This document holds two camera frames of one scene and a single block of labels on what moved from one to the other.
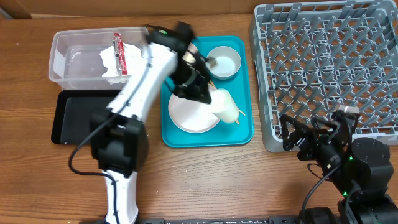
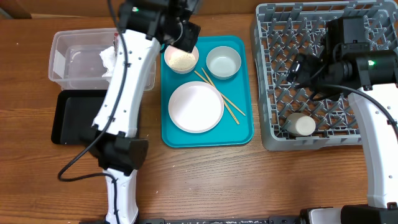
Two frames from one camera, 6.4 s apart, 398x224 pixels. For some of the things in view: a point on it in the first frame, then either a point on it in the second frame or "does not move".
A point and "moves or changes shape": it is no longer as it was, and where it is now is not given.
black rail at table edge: (270, 219) does not move
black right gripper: (316, 139) → (299, 74)
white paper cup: (224, 107) moves or changes shape
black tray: (74, 111) does not move
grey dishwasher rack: (312, 59) does not move
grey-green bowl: (228, 62) does not move
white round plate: (191, 116) does not move
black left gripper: (195, 93) → (190, 37)
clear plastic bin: (74, 61) does not move
